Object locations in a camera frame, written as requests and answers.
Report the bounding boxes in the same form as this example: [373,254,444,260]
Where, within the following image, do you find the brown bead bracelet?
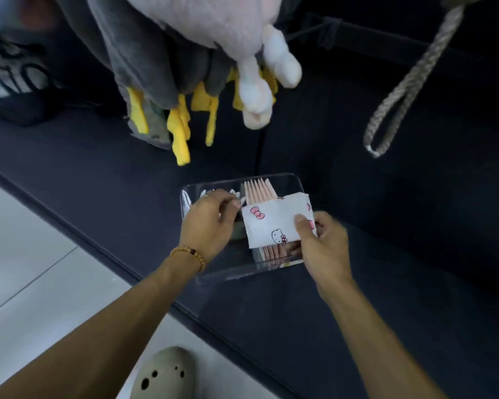
[169,246,207,273]

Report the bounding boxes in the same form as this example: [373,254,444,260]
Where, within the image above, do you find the person's left hand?
[179,188,243,267]

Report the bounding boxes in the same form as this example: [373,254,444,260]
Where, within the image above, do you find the grey plush toy yellow feet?
[52,0,279,167]

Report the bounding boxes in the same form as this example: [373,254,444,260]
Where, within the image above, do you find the person's right forearm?
[315,278,448,399]

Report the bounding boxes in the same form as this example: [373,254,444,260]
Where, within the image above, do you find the clear plastic organizer box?
[179,173,317,283]

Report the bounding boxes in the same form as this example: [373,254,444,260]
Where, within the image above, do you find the person's right hand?
[293,211,354,291]

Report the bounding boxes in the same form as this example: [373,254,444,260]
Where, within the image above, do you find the pink plush toy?
[124,0,303,130]

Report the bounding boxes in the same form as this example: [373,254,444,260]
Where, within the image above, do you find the cream left clog shoe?
[129,346,196,399]

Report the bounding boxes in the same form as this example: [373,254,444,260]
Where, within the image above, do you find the person's left forearm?
[0,257,205,399]

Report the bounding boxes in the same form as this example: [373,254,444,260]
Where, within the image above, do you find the zebra striped bag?
[0,35,59,127]

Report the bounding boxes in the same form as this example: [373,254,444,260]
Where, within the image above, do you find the dark blue sofa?
[0,0,499,399]

